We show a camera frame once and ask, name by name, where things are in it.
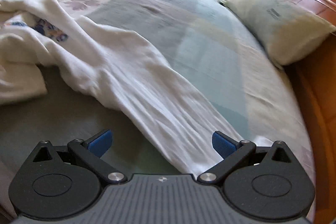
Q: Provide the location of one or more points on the pale printed pillow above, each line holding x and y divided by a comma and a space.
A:
275, 24

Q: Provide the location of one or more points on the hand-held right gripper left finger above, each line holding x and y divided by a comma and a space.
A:
101, 144

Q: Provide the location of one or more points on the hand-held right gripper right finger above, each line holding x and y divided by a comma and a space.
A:
223, 145

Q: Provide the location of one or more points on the white sweatshirt with bear print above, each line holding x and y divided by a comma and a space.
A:
131, 69

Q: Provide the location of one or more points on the pastel patchwork bed sheet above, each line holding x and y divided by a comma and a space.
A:
197, 37

